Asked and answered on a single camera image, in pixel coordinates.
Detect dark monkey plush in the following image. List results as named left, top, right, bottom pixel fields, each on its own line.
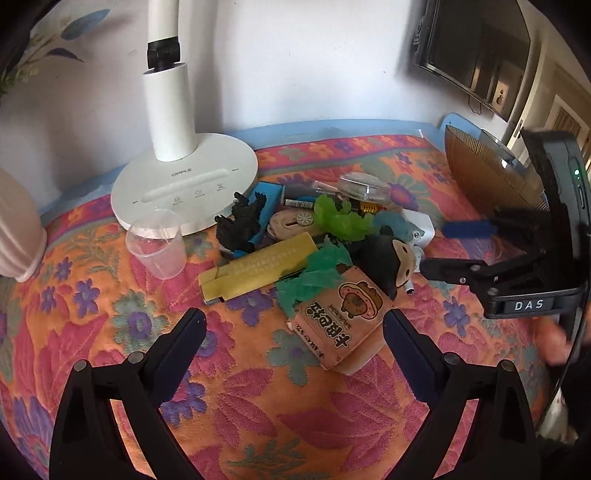
left=355, top=233, right=416, bottom=301

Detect teal plush toy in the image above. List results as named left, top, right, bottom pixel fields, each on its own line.
left=372, top=213, right=423, bottom=243

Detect beige toy car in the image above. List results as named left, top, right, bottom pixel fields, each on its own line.
left=269, top=210, right=319, bottom=243

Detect clear round lidded container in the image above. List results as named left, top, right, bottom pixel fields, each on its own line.
left=338, top=172, right=392, bottom=204

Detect person's right hand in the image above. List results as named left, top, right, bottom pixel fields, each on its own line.
left=536, top=318, right=574, bottom=366

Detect white desk lamp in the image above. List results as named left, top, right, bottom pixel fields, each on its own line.
left=111, top=0, right=259, bottom=236

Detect black wall television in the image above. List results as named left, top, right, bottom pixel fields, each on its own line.
left=412, top=0, right=532, bottom=123

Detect yellow flat box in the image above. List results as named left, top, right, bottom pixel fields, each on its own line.
left=198, top=232, right=319, bottom=304

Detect black dinosaur toy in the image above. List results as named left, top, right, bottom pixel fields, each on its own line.
left=216, top=191, right=267, bottom=252

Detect blue box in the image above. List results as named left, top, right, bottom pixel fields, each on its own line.
left=233, top=182, right=283, bottom=259

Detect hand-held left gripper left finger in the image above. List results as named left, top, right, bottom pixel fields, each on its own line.
left=48, top=308, right=208, bottom=480

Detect bright green plastic toy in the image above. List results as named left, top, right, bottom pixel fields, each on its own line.
left=314, top=194, right=377, bottom=241

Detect white ribbed vase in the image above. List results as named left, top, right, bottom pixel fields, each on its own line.
left=0, top=166, right=48, bottom=283

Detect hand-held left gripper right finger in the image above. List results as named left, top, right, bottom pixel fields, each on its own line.
left=383, top=308, right=541, bottom=480

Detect blue artificial flowers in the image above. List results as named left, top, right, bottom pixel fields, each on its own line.
left=0, top=9, right=112, bottom=97

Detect brown woven basket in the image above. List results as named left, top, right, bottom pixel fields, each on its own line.
left=443, top=124, right=551, bottom=214

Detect white plastic toy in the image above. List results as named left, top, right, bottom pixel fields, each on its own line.
left=402, top=210, right=437, bottom=259

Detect clear plastic cup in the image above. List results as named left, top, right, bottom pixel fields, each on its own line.
left=126, top=209, right=188, bottom=280

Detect pink capybara pouch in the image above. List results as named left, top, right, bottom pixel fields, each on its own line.
left=286, top=265, right=393, bottom=374

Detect dark flat box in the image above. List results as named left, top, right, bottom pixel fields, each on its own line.
left=286, top=184, right=342, bottom=200

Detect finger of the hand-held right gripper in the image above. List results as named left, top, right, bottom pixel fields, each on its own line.
left=442, top=207, right=550, bottom=243
left=419, top=247, right=548, bottom=298

